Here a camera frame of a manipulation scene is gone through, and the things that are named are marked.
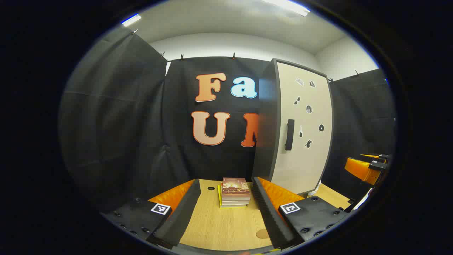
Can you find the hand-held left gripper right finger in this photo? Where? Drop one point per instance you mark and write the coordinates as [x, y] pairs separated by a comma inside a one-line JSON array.
[[269, 216]]

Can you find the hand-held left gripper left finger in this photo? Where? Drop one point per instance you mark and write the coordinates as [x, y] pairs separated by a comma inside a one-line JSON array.
[[180, 216]]

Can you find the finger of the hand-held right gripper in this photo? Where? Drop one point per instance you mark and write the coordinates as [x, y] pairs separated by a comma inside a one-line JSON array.
[[359, 169], [371, 156]]

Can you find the round cork coaster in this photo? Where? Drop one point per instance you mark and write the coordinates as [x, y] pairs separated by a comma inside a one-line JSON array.
[[262, 233]]

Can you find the grey cabinet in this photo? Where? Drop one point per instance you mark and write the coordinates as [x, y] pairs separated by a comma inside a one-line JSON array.
[[265, 134]]

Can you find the white flat panel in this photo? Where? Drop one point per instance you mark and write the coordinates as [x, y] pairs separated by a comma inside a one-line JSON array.
[[363, 199]]

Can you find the black backdrop cloth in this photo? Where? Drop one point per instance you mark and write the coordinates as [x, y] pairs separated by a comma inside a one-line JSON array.
[[116, 124]]

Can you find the long ceiling light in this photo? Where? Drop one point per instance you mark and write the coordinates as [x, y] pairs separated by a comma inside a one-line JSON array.
[[288, 7]]

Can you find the small ceiling light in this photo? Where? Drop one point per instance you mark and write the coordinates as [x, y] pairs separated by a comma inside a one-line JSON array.
[[131, 20]]

